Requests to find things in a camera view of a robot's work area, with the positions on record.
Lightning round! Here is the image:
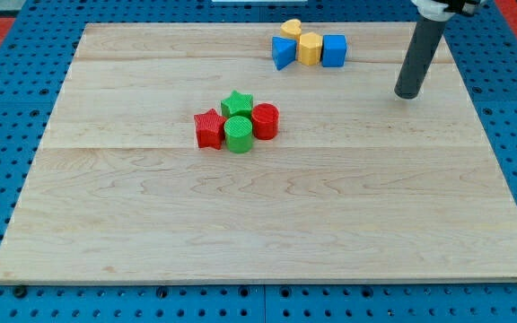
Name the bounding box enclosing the blue cube block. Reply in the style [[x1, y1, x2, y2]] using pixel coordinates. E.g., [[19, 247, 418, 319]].
[[321, 34, 347, 67]]

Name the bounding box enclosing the red star block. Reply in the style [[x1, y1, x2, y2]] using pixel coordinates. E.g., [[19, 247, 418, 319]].
[[194, 109, 227, 150]]

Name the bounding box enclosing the yellow heart block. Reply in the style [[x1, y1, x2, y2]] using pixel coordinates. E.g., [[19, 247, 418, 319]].
[[280, 19, 302, 41]]

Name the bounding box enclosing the blue triangle block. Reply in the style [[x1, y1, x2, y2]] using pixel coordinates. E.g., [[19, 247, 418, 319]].
[[271, 36, 297, 71]]

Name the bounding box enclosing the yellow hexagon block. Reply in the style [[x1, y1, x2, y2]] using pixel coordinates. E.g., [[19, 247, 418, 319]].
[[297, 32, 323, 65]]

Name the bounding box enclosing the wooden board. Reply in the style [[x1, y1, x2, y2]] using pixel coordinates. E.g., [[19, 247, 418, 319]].
[[0, 22, 517, 285]]

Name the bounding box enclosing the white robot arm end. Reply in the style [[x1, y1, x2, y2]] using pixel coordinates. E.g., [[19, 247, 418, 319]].
[[411, 0, 486, 22]]

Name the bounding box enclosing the red cylinder block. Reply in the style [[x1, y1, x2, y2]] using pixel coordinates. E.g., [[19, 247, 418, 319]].
[[251, 103, 279, 140]]

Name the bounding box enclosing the green star block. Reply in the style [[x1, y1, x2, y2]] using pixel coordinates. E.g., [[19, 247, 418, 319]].
[[221, 91, 254, 118]]

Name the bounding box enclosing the green cylinder block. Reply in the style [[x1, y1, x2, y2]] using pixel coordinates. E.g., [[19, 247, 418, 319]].
[[223, 116, 253, 153]]

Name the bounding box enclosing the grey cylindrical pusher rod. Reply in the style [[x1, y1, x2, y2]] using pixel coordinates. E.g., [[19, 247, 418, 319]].
[[394, 16, 447, 100]]

